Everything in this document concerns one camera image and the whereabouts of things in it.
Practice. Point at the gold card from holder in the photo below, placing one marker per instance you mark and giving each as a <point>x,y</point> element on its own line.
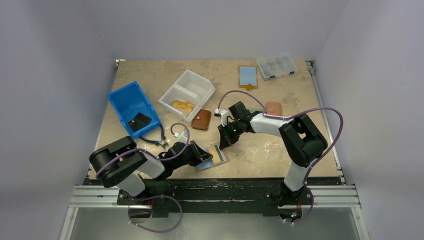
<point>189,109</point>

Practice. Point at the brown leather card holder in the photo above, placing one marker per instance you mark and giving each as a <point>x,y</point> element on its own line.
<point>202,120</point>

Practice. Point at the aluminium frame rail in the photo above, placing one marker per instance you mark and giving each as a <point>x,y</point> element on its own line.
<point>93,212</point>

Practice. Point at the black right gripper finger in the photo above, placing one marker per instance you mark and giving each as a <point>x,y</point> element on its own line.
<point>224,141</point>
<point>233,137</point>

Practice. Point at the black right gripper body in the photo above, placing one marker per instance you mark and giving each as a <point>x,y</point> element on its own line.
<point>227,130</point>

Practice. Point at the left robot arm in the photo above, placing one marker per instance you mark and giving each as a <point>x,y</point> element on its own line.
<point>120,164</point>

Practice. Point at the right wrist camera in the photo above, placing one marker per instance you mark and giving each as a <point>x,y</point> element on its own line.
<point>222,115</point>

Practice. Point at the clear plastic organizer box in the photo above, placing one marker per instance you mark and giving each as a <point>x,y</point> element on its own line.
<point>277,67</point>

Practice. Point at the blue plastic bin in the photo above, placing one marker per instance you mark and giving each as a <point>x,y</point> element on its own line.
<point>130,100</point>

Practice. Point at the orange open card holder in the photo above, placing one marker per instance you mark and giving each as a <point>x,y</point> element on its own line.
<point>247,77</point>

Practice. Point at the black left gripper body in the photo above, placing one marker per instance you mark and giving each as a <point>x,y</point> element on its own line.
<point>199,153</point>

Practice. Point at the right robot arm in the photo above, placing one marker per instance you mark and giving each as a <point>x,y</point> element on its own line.
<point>303,141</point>

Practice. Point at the black card holder in bin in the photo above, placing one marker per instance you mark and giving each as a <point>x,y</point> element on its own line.
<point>139,122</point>

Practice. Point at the gold credit card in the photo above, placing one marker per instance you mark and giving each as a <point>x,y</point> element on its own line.
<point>177,105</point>

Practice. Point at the black mounting base plate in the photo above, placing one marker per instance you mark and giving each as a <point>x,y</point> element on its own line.
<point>223,196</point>

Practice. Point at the white double compartment bin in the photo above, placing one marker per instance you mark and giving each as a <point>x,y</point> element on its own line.
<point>190,87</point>

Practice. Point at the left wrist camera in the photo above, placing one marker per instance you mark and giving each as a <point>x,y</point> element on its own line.
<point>182,136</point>

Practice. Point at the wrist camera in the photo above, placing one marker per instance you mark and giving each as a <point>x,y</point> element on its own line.
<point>222,115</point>
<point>182,136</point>

